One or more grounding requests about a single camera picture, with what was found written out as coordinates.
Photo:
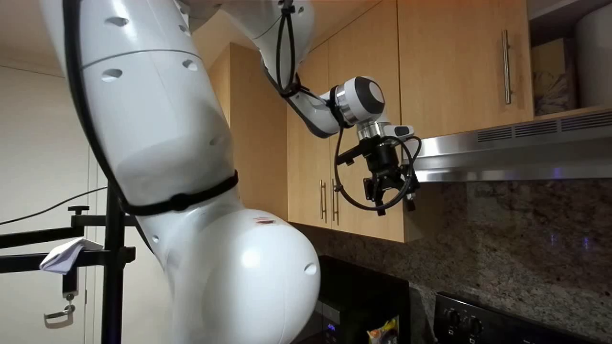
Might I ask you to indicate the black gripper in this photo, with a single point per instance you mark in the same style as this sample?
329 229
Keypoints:
385 168

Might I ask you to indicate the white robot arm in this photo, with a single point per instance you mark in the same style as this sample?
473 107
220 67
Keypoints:
151 117

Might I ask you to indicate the white jar in cabinet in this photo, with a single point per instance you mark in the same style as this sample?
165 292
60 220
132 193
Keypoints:
593 36

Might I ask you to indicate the black microwave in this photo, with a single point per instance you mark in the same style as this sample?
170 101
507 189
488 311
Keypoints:
358 306

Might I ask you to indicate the black stove control panel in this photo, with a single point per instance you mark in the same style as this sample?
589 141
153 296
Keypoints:
467 321

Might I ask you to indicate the stainless steel range hood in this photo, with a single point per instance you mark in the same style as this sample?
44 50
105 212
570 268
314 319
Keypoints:
568 145

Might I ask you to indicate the white paper on stand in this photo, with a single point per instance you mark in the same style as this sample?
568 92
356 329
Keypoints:
63 256

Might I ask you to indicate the black camera stand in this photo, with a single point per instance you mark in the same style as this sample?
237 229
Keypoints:
113 256

